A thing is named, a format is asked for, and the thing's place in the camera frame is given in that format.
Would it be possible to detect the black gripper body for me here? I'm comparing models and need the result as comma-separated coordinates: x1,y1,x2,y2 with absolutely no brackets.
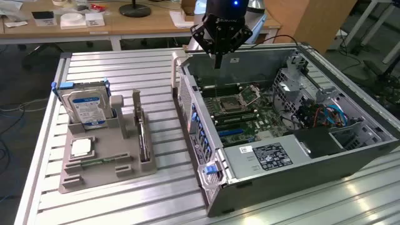
202,0,250,48

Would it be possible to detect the graphics card with metal bracket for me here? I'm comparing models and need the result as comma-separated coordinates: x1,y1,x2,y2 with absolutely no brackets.
130,89,150,163

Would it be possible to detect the white paper stack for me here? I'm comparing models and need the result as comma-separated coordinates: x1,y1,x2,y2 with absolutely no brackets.
169,10,194,28

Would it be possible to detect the brown cardboard box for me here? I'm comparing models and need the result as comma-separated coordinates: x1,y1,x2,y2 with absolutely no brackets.
180,0,200,16

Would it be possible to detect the light wooden desk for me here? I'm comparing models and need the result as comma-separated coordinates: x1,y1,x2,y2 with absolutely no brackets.
0,0,281,51

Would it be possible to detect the wooden cabinet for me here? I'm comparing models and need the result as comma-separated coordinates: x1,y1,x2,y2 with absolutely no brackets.
265,0,358,53

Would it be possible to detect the black round lamp base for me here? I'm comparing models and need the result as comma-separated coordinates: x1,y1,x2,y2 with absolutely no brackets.
118,0,150,18

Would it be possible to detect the metal socket cover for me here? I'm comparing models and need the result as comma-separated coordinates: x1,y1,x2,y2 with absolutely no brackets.
238,84,262,101

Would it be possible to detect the metal drive cage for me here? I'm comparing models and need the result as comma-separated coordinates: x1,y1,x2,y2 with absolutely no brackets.
270,67,316,122

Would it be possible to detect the CPU socket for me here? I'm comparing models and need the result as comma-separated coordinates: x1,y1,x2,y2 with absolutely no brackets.
220,95,249,113

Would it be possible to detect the small white box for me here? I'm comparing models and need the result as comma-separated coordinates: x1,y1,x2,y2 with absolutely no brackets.
84,12,106,27

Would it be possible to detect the green RAM stick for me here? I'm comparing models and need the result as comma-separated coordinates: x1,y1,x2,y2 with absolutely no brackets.
80,157,118,166
213,113,256,123

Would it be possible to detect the green motherboard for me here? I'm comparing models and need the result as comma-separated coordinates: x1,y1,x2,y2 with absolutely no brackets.
200,83,296,149

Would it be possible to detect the white box with round insert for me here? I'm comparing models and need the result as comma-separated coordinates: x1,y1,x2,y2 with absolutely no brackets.
60,13,88,30

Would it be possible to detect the blue expansion slot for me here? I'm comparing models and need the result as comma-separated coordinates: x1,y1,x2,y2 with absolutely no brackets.
217,128,244,137

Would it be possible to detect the hard disk with blue carrier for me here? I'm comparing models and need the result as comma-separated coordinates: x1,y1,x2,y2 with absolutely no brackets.
50,79,112,130

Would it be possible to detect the white box with black top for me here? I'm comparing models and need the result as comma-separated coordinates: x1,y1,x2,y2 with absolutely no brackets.
30,11,58,27

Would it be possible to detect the black chair base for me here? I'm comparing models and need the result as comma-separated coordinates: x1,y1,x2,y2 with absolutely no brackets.
20,43,65,70

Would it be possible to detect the grey power supply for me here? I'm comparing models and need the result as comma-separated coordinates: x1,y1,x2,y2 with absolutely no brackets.
222,135,313,180

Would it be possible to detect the metal disk bay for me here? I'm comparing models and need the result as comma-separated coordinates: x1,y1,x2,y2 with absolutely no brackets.
329,117,380,150

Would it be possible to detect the silver CPU chip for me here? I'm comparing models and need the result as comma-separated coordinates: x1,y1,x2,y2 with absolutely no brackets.
69,139,94,158

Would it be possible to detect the clear plastic bag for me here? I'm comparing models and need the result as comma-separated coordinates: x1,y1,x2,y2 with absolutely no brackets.
0,4,22,17

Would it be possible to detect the grey parts rack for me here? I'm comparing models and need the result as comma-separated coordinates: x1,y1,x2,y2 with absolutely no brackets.
57,89,158,195

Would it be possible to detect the grey open PC case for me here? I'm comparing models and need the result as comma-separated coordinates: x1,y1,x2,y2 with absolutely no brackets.
170,42,400,218

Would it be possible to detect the thin black cable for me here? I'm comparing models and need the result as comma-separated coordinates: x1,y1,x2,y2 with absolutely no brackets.
258,34,310,51

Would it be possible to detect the black wire bundle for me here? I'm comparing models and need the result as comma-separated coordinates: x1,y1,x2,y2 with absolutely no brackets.
294,103,316,128

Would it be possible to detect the orange data wire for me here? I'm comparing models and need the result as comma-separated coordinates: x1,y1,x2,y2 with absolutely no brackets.
312,105,341,128

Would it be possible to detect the white table frame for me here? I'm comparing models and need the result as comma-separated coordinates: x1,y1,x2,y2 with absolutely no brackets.
338,0,400,64

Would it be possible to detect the blue data wire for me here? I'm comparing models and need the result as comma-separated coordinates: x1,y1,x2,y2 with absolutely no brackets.
322,105,349,128

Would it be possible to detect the blue network cable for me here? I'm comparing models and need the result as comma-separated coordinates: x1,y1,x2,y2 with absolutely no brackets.
0,110,30,204

